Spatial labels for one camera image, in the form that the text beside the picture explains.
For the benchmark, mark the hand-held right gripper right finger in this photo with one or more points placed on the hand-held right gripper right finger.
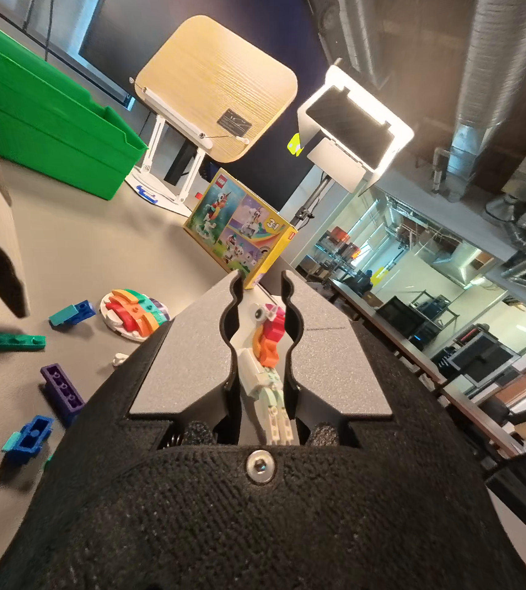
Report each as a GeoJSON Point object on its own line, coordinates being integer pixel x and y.
{"type": "Point", "coordinates": [336, 368]}

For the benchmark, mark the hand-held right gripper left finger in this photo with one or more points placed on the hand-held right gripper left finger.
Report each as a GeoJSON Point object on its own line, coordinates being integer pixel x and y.
{"type": "Point", "coordinates": [184, 364]}

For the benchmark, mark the white lego piece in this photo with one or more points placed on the white lego piece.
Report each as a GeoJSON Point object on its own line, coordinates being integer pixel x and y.
{"type": "Point", "coordinates": [120, 359]}

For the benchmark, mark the white lego unicorn rainbow mane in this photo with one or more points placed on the white lego unicorn rainbow mane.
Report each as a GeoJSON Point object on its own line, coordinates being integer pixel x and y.
{"type": "Point", "coordinates": [263, 359]}

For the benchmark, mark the purple lego brick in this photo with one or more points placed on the purple lego brick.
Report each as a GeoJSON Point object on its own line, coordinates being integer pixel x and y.
{"type": "Point", "coordinates": [62, 392]}

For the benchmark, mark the round rainbow lego disc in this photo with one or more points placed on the round rainbow lego disc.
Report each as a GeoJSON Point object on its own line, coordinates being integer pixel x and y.
{"type": "Point", "coordinates": [131, 315]}

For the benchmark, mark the teal and blue lego piece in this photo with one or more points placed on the teal and blue lego piece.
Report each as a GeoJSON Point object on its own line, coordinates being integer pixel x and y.
{"type": "Point", "coordinates": [71, 314]}

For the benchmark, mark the yellow lego set box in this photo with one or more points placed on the yellow lego set box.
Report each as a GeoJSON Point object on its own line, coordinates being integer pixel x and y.
{"type": "Point", "coordinates": [235, 226]}

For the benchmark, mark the small green lego piece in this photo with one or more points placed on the small green lego piece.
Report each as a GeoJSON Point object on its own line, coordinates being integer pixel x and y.
{"type": "Point", "coordinates": [48, 460]}

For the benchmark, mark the green lego plate piece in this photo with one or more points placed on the green lego plate piece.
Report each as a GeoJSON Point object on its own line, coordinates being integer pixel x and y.
{"type": "Point", "coordinates": [9, 342]}

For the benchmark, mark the blue lego brick teal slope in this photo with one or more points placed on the blue lego brick teal slope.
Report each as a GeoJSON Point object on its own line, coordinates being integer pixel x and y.
{"type": "Point", "coordinates": [30, 438]}

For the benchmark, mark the long grey workbench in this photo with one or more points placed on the long grey workbench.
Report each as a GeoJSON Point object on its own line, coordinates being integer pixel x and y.
{"type": "Point", "coordinates": [383, 320]}

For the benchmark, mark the green plastic bin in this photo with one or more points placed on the green plastic bin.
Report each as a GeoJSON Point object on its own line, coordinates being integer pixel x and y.
{"type": "Point", "coordinates": [51, 120]}

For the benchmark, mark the orange black machine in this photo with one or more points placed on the orange black machine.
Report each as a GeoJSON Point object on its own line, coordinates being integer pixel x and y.
{"type": "Point", "coordinates": [341, 249]}

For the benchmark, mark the black framed equipment case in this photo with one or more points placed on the black framed equipment case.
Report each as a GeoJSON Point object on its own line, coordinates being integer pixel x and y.
{"type": "Point", "coordinates": [484, 362]}

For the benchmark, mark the small blue white item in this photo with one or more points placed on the small blue white item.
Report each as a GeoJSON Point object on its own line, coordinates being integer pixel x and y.
{"type": "Point", "coordinates": [147, 193]}

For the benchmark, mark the black light stand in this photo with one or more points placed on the black light stand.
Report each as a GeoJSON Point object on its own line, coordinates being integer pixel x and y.
{"type": "Point", "coordinates": [311, 203]}

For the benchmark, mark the large dark monitor screen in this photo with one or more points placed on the large dark monitor screen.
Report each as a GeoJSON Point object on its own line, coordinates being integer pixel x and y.
{"type": "Point", "coordinates": [120, 41]}

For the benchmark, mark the yellow-green sticker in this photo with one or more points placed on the yellow-green sticker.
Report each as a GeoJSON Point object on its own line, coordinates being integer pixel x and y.
{"type": "Point", "coordinates": [296, 145]}

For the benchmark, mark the wooden book stand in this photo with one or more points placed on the wooden book stand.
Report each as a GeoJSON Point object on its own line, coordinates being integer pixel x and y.
{"type": "Point", "coordinates": [217, 83]}

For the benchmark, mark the white studio light panel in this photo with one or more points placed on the white studio light panel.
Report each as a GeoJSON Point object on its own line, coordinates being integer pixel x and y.
{"type": "Point", "coordinates": [350, 120]}

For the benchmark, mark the silver ventilation duct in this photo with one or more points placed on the silver ventilation duct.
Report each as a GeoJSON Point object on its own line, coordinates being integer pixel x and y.
{"type": "Point", "coordinates": [493, 92]}

